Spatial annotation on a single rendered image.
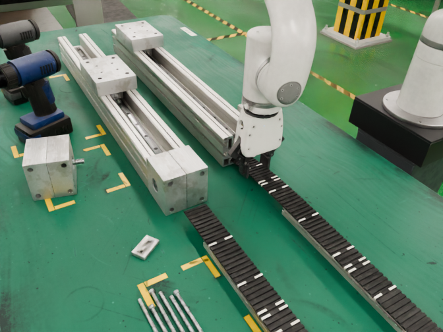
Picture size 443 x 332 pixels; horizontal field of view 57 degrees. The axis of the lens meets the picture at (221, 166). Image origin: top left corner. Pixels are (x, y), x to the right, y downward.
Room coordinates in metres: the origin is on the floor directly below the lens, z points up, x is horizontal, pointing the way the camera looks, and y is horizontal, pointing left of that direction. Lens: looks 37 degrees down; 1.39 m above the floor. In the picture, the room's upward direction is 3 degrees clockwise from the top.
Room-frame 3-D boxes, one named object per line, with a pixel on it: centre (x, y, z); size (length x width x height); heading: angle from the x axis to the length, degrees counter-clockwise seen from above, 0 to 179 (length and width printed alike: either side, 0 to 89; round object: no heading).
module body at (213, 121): (1.15, 0.17, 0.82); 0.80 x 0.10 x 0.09; 32
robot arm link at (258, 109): (0.76, -0.08, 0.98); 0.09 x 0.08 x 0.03; 122
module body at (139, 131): (1.05, 0.33, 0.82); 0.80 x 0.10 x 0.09; 32
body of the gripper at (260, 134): (0.76, -0.08, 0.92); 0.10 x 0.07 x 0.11; 122
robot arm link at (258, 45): (0.76, -0.08, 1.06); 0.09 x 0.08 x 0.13; 19
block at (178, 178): (0.68, 0.08, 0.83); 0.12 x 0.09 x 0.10; 122
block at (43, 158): (0.70, 0.36, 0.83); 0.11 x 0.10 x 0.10; 108
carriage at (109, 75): (1.05, 0.33, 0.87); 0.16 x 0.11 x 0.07; 32
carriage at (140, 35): (1.37, 0.30, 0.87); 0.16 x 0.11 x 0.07; 32
